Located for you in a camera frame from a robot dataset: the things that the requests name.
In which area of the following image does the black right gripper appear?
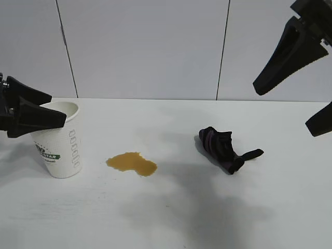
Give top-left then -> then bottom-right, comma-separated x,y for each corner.
253,0 -> 332,96

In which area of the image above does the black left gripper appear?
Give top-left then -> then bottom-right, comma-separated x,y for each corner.
0,72 -> 67,138

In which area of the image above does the brown coffee spill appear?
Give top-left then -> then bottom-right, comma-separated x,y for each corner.
105,151 -> 158,178

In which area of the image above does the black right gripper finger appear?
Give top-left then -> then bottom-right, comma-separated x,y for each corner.
305,101 -> 332,137

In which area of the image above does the white paper coffee cup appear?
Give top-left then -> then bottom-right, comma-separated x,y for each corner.
30,101 -> 83,179

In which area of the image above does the dark purple striped cloth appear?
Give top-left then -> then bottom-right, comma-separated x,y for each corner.
198,126 -> 265,176

